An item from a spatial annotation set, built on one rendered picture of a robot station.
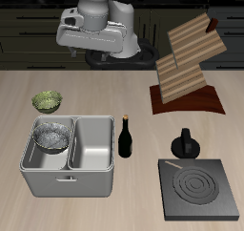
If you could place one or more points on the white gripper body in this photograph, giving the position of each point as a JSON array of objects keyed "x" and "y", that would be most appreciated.
[{"x": 92, "y": 38}]

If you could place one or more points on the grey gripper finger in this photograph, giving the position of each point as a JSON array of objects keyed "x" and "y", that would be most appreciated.
[
  {"x": 73, "y": 52},
  {"x": 103, "y": 56}
]

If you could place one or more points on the green bowl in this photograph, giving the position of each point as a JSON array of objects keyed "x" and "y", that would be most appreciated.
[{"x": 47, "y": 101}]

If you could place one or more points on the wooden slatted wine rack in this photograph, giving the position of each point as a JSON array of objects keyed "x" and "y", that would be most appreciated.
[{"x": 187, "y": 69}]

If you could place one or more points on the dark wine bottle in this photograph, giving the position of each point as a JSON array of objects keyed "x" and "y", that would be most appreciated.
[{"x": 125, "y": 139}]

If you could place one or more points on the white two-bin basket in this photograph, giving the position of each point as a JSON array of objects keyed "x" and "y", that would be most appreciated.
[{"x": 68, "y": 174}]

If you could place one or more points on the dark grey stove plate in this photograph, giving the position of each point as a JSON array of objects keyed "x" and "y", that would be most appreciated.
[{"x": 197, "y": 188}]

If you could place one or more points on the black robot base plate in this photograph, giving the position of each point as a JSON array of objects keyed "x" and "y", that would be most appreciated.
[{"x": 146, "y": 55}]

